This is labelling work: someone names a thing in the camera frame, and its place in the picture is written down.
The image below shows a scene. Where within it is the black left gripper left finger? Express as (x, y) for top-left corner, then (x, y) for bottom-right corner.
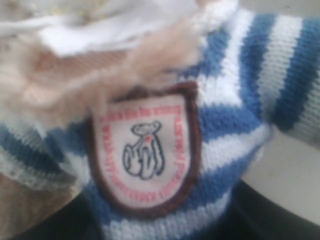
(37, 192), (106, 240)

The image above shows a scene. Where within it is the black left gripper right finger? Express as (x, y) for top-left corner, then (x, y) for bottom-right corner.
(219, 181), (320, 240)

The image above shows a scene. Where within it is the beige teddy bear striped sweater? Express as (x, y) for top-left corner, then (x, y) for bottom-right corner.
(0, 0), (320, 240)

